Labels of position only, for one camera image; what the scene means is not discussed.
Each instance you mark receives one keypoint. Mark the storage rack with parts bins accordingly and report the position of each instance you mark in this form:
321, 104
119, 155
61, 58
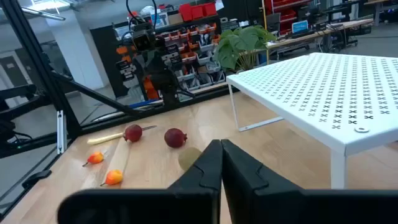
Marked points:
202, 56

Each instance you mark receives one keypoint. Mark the silver aluminium bracket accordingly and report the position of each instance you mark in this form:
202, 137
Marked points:
60, 132

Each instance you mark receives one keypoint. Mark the dark red round fruit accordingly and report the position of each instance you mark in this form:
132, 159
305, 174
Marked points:
133, 133
175, 137

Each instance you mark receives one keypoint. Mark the red shelving rack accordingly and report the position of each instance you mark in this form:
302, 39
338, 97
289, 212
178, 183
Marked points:
286, 14

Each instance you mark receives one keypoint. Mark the black plastic table clamp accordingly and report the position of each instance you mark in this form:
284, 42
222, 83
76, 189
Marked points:
35, 179

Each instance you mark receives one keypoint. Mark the green potted plant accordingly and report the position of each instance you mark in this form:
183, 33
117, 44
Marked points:
239, 46

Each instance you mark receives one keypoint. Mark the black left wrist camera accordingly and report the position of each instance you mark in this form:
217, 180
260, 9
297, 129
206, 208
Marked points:
143, 39

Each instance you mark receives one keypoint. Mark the yellow pole with black base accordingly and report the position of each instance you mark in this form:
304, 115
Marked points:
265, 31

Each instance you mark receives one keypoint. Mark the blue plastic bin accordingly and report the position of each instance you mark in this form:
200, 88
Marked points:
146, 104

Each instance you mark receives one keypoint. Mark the blue screen monitor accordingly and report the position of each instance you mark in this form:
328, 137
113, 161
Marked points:
300, 27

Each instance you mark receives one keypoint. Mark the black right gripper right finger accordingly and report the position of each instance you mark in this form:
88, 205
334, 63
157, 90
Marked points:
280, 205

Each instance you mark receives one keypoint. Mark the small orange yellow pepper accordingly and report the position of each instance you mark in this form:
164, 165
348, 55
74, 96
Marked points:
95, 158
114, 177

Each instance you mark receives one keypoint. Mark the red storage bin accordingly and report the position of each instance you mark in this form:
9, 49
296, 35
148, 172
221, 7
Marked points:
197, 12
210, 9
185, 12

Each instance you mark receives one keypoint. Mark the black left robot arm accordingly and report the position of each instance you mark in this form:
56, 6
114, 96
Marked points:
169, 93

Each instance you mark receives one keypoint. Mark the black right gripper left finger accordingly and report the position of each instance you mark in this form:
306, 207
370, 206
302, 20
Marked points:
174, 205

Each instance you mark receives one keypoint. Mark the white perforated shelf riser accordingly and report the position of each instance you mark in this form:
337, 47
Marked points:
326, 87

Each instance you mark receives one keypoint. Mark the long wooden workbench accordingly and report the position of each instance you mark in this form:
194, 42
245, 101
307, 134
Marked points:
335, 31

